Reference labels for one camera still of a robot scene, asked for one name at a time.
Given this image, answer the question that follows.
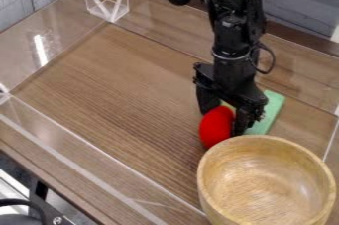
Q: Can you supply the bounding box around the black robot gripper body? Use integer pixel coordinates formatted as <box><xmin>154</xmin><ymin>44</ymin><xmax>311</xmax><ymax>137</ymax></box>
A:
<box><xmin>194</xmin><ymin>52</ymin><xmax>267</xmax><ymax>118</ymax></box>

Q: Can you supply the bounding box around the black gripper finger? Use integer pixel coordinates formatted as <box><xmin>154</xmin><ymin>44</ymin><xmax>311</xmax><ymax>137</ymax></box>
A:
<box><xmin>197</xmin><ymin>86</ymin><xmax>222</xmax><ymax>114</ymax></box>
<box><xmin>233</xmin><ymin>108</ymin><xmax>255</xmax><ymax>137</ymax></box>

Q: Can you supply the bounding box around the red plush strawberry toy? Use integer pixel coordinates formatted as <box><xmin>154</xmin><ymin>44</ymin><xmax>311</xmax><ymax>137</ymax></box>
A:
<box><xmin>199</xmin><ymin>106</ymin><xmax>235</xmax><ymax>148</ymax></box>

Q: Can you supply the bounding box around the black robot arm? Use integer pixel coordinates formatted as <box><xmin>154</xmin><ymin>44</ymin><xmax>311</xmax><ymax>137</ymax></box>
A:
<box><xmin>169</xmin><ymin>0</ymin><xmax>271</xmax><ymax>136</ymax></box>

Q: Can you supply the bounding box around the green rectangular block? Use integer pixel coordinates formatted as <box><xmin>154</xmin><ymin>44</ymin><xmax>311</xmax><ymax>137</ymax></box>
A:
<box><xmin>221</xmin><ymin>89</ymin><xmax>287</xmax><ymax>136</ymax></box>

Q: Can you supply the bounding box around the wooden bowl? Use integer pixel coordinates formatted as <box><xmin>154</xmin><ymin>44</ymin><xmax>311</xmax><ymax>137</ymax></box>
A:
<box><xmin>198</xmin><ymin>135</ymin><xmax>337</xmax><ymax>225</ymax></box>

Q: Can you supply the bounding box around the clear acrylic table barrier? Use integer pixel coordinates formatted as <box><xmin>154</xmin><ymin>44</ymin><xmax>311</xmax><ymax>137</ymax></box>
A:
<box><xmin>0</xmin><ymin>0</ymin><xmax>339</xmax><ymax>225</ymax></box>

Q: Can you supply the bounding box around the clear acrylic corner bracket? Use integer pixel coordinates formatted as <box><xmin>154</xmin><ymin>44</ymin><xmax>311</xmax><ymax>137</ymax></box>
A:
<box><xmin>85</xmin><ymin>0</ymin><xmax>130</xmax><ymax>23</ymax></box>

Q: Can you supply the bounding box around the black metal table frame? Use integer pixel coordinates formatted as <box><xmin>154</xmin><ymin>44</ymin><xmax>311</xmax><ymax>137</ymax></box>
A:
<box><xmin>0</xmin><ymin>175</ymin><xmax>79</xmax><ymax>225</ymax></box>

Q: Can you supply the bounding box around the black cable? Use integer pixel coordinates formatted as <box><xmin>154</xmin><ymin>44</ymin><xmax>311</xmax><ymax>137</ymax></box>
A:
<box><xmin>0</xmin><ymin>198</ymin><xmax>48</xmax><ymax>225</ymax></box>

